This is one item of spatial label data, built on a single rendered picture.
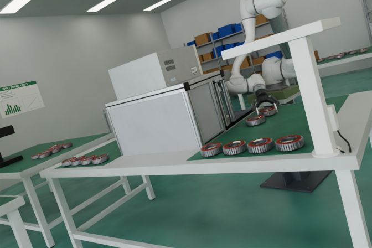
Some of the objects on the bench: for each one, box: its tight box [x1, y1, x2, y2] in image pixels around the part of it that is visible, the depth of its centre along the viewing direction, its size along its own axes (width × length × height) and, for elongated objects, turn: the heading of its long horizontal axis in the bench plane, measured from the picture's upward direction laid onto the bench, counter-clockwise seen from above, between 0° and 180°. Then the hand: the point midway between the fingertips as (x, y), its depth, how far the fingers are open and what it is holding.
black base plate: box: [225, 109, 254, 130], centre depth 224 cm, size 47×64×2 cm
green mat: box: [55, 140, 122, 169], centre depth 247 cm, size 94×61×1 cm, turn 30°
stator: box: [259, 107, 277, 117], centre depth 196 cm, size 11×11×4 cm
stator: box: [246, 115, 265, 126], centre depth 182 cm, size 11×11×4 cm
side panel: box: [182, 81, 226, 149], centre depth 172 cm, size 28×3×32 cm, turn 30°
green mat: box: [186, 95, 349, 161], centre depth 168 cm, size 94×61×1 cm, turn 30°
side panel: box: [107, 110, 125, 156], centre depth 212 cm, size 28×3×32 cm, turn 30°
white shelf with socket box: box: [221, 17, 352, 158], centre depth 122 cm, size 35×37×46 cm
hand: (267, 111), depth 196 cm, fingers closed on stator, 11 cm apart
